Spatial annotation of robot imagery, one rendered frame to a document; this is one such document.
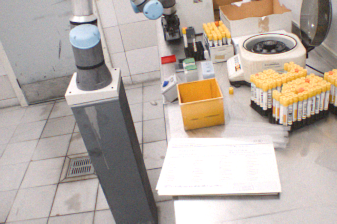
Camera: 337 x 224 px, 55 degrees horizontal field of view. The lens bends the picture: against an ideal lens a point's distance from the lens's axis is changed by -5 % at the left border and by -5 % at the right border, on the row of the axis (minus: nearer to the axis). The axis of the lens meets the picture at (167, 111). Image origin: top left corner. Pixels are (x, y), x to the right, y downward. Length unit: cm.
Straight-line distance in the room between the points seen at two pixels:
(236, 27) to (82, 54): 67
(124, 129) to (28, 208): 116
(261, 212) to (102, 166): 90
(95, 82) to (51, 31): 191
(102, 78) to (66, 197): 114
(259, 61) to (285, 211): 57
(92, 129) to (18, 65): 211
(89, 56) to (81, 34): 9
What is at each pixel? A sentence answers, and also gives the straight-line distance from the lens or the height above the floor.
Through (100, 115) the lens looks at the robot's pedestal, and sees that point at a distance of 138.
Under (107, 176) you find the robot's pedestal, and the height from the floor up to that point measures 48.
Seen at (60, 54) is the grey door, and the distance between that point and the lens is 327.
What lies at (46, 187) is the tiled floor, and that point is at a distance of 245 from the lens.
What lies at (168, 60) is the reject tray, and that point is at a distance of 154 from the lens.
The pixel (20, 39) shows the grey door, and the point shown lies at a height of 69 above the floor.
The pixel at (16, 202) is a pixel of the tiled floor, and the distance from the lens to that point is 247.
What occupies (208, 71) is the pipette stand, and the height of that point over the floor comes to 97.
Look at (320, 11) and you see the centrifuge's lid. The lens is 121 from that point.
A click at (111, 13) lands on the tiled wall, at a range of 313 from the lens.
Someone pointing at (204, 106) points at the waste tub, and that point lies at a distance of 102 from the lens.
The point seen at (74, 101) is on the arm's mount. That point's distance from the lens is 137.
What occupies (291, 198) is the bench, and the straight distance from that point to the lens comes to 84.
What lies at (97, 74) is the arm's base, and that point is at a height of 97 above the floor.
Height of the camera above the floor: 150
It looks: 32 degrees down
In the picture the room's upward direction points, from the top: 11 degrees counter-clockwise
